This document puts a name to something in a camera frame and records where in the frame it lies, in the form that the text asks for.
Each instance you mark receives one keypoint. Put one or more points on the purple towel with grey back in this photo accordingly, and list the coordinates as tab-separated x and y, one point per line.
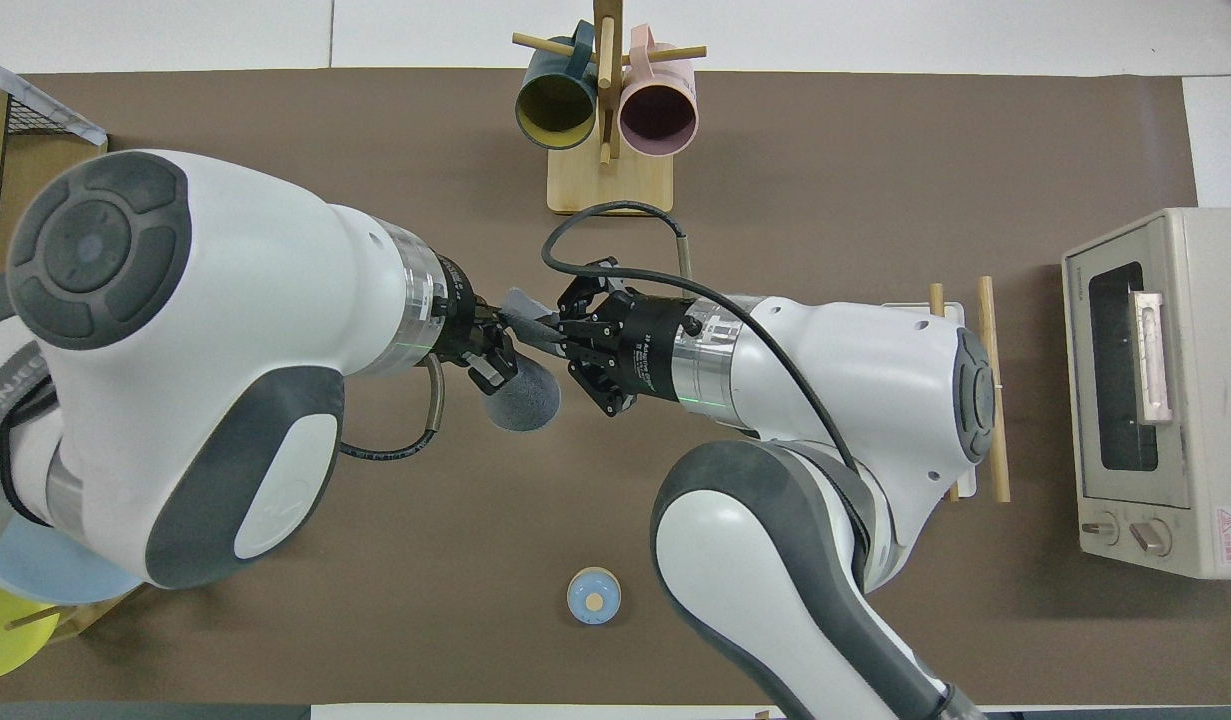
525	400

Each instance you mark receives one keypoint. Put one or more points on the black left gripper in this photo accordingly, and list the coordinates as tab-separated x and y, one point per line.
465	330

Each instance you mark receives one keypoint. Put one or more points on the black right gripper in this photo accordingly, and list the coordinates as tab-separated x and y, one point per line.
650	350

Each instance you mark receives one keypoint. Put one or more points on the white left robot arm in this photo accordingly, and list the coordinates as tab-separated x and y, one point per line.
225	300

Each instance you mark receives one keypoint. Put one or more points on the pink mug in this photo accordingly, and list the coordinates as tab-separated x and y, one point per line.
660	115

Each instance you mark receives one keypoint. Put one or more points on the white towel rack wooden bars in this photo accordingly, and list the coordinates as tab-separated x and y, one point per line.
990	400

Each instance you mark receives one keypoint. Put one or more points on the cream toaster oven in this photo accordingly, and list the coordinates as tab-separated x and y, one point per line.
1205	480

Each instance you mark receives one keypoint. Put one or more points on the yellow plate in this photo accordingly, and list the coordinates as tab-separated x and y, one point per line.
0	640

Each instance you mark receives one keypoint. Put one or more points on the light blue plate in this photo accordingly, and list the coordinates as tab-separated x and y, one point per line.
45	570

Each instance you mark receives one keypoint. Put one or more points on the wooden shelf unit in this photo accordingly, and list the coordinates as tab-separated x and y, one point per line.
50	160

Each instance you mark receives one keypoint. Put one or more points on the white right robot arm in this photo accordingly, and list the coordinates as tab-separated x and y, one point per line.
855	380

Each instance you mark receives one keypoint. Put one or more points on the wooden plate rack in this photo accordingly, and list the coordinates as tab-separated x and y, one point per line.
85	612

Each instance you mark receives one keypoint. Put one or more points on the wooden mug tree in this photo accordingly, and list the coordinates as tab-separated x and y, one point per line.
610	190

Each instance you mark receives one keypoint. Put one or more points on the brown table mat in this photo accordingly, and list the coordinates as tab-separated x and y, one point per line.
775	150

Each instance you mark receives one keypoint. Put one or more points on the dark teal mug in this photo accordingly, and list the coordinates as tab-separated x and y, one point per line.
555	105

